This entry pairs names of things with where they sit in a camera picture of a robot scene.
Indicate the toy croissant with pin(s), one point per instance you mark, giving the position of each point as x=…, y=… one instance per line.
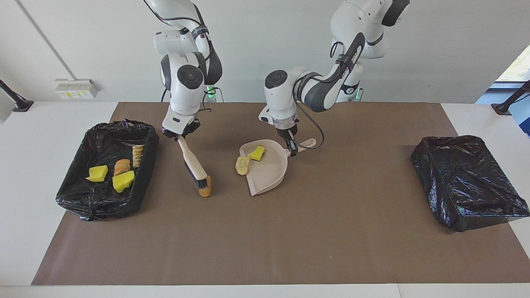
x=138, y=155
x=122, y=166

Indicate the black stand foot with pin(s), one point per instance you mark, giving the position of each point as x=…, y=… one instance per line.
x=503, y=108
x=22, y=105

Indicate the beige plastic dustpan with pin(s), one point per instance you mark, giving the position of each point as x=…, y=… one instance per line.
x=269, y=169

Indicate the grey wall conduit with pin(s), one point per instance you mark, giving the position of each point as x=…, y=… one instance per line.
x=41, y=38

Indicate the pale chip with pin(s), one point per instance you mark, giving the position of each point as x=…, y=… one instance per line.
x=242, y=165

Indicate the yellow sponge piece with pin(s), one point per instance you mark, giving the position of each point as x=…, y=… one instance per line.
x=256, y=153
x=123, y=181

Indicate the white wall socket box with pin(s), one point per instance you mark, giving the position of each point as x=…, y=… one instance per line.
x=76, y=89

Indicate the black bag-lined bin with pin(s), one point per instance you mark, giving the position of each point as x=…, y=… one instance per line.
x=83, y=198
x=468, y=182

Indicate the brown paper table mat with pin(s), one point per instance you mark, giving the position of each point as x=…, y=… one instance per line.
x=265, y=240

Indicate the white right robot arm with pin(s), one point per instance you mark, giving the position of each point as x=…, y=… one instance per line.
x=186, y=87

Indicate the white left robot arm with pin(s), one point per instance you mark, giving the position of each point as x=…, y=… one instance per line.
x=281, y=99

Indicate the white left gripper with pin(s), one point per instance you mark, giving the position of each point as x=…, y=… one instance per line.
x=287, y=132

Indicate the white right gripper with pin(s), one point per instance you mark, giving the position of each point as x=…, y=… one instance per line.
x=187, y=129

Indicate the beige hand brush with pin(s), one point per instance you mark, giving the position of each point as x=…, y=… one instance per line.
x=192, y=163

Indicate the green and yellow sponge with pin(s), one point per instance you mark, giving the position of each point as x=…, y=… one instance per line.
x=97, y=173

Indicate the brown bread roll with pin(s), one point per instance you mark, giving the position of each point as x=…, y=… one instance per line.
x=205, y=188

